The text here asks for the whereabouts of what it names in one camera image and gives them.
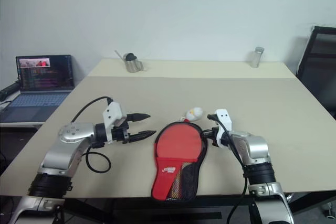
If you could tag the black rounded cup insert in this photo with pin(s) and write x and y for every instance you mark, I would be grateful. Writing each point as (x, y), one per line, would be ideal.
(130, 56)

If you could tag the thin metal straw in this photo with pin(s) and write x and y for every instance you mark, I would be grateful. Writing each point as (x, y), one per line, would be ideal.
(119, 54)

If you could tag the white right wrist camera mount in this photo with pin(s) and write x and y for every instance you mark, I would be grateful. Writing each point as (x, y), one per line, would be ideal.
(224, 116)

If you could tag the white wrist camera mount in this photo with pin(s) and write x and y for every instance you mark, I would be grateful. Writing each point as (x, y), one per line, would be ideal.
(224, 116)
(113, 111)

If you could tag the grey wheeled base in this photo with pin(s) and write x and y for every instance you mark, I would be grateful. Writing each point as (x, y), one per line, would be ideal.
(330, 210)

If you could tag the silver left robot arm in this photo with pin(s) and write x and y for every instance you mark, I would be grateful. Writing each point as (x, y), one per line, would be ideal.
(57, 155)

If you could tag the red black mesh paddle case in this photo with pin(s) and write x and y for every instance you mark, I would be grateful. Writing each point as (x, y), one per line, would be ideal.
(164, 179)

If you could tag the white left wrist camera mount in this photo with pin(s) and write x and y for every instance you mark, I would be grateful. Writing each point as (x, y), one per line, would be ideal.
(113, 111)

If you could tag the red table tennis paddle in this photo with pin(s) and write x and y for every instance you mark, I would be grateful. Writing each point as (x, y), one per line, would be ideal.
(178, 142)

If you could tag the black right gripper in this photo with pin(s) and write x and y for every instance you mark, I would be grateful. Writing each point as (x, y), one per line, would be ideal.
(214, 133)

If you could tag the grey open laptop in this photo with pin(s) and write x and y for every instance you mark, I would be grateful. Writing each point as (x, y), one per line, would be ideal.
(36, 103)

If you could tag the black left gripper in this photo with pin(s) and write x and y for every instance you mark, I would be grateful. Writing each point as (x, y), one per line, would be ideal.
(120, 134)

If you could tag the steel cylinder bottle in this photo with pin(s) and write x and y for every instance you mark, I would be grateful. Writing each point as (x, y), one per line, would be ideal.
(256, 58)

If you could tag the black mesh office chair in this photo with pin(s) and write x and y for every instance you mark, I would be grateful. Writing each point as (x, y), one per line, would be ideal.
(323, 77)

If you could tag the white yellow plush charm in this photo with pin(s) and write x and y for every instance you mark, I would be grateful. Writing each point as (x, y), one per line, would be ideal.
(194, 113)

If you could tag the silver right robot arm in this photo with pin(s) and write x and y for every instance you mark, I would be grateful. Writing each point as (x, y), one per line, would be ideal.
(254, 150)

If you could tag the black power strip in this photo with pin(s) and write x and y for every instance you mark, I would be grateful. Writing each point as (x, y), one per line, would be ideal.
(9, 90)

